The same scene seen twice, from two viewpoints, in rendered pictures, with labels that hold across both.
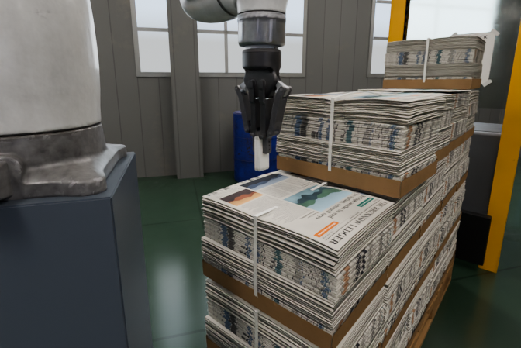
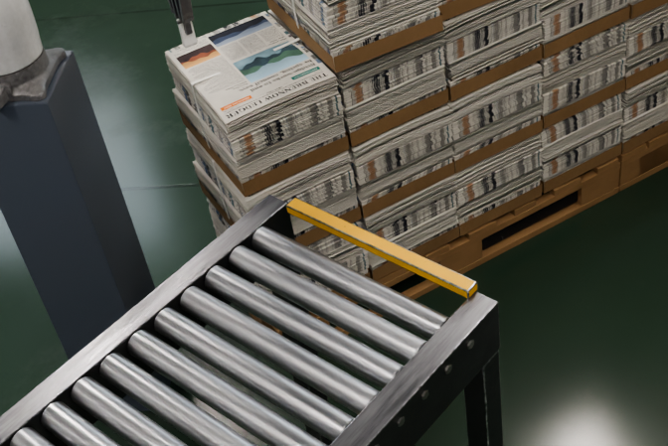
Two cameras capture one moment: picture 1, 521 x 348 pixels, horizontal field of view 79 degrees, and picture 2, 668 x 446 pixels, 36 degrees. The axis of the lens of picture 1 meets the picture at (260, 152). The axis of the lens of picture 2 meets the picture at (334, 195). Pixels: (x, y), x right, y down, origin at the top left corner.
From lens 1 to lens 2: 1.87 m
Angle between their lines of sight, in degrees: 35
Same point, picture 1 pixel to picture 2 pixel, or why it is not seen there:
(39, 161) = (16, 84)
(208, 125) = not seen: outside the picture
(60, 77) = (17, 48)
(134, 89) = not seen: outside the picture
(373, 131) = (312, 1)
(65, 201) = (29, 104)
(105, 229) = (48, 115)
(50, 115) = (16, 64)
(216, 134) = not seen: outside the picture
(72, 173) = (30, 89)
